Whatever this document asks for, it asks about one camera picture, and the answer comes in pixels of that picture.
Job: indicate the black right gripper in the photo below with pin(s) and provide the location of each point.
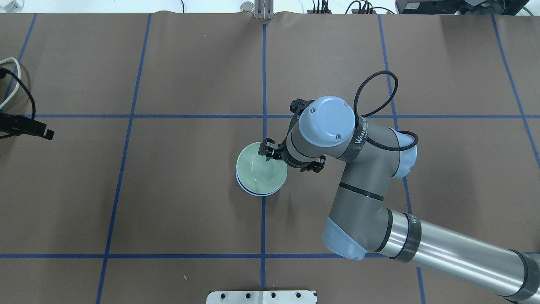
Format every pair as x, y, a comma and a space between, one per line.
270, 150

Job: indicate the blue bowl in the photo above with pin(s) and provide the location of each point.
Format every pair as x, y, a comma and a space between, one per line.
268, 187

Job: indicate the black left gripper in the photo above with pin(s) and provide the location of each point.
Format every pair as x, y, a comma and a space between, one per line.
34, 127

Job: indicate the white camera stand column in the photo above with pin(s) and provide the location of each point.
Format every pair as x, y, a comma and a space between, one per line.
263, 297

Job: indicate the green bowl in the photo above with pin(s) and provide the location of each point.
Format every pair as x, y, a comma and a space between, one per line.
250, 163

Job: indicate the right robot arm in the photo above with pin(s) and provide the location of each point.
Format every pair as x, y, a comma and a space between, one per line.
358, 221

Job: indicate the aluminium frame post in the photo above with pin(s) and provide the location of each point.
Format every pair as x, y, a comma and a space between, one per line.
263, 9

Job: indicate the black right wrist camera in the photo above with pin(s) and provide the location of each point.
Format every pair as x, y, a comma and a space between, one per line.
297, 106

